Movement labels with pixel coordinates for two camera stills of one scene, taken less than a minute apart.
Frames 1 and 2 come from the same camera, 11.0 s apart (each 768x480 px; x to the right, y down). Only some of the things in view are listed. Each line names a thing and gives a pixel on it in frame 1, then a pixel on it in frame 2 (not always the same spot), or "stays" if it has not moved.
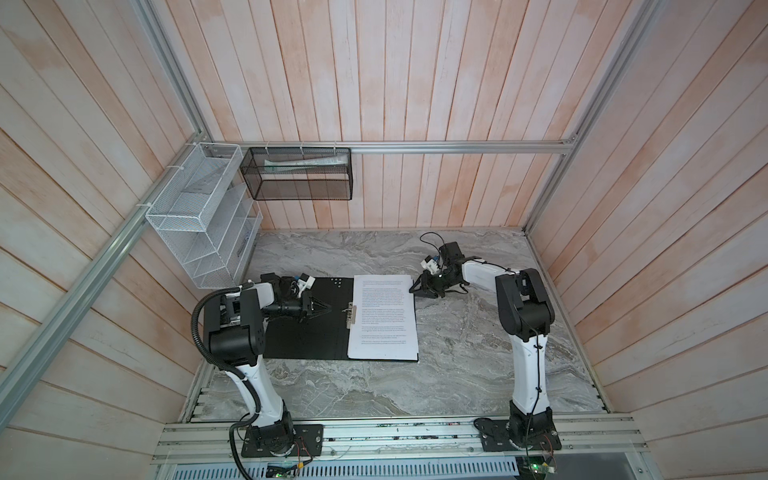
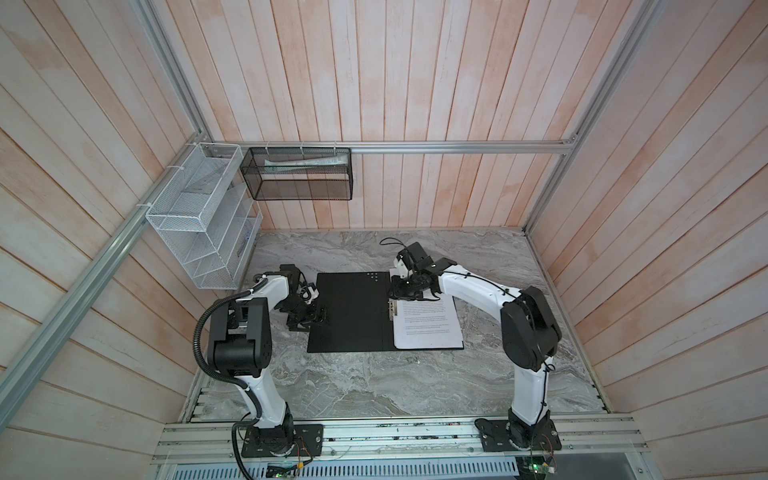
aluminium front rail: x=582 y=440 stays
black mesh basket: x=299 y=173 stays
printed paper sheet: x=385 y=325 -> x=428 y=323
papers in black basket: x=271 y=165 stays
